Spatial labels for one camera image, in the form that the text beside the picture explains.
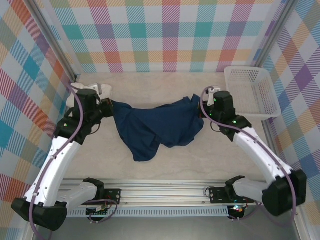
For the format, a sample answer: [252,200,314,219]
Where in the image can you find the small circuit board white connector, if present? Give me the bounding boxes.
[86,205,111,217]

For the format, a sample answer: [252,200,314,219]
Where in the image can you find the dark blue t-shirt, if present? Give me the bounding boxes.
[113,92,205,163]

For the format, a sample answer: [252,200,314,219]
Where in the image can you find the aluminium table side rail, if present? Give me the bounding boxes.
[46,74,78,181]
[261,119,285,181]

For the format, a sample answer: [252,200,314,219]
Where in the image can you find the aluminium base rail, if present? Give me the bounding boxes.
[58,177,276,209]

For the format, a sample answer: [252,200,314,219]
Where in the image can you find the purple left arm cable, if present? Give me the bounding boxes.
[28,79,118,240]

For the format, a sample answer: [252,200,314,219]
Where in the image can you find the folded white t-shirt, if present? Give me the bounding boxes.
[66,81,113,108]

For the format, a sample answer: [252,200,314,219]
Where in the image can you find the aluminium frame post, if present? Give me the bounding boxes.
[28,0,81,82]
[251,0,297,70]

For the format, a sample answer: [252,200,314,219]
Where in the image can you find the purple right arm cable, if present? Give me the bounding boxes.
[199,86,298,227]

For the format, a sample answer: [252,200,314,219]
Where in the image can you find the small circuit board coloured lights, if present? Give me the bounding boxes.
[227,204,247,218]

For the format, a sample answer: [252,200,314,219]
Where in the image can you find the white perforated plastic basket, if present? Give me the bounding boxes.
[223,65,282,121]

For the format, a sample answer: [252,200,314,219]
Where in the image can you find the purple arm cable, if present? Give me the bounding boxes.
[28,79,118,240]
[199,86,298,227]

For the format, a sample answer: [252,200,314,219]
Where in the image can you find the white slotted cable duct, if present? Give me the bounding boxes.
[67,206,230,218]

